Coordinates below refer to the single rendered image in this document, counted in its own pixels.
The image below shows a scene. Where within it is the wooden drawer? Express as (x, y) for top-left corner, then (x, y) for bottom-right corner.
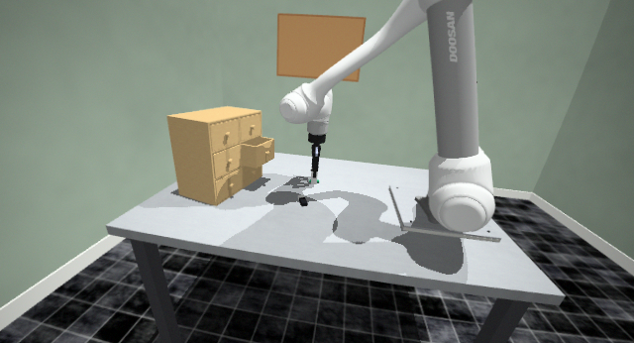
(241, 136), (274, 169)
(210, 118), (239, 152)
(215, 169), (242, 203)
(240, 113), (261, 141)
(212, 145), (241, 178)
(242, 166), (262, 187)

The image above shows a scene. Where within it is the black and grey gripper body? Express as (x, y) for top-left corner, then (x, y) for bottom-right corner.
(308, 133), (326, 153)

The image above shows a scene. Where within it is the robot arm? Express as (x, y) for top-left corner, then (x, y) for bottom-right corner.
(279, 0), (495, 232)

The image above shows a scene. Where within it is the tan chest of drawers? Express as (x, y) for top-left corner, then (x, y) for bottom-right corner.
(167, 106), (263, 206)

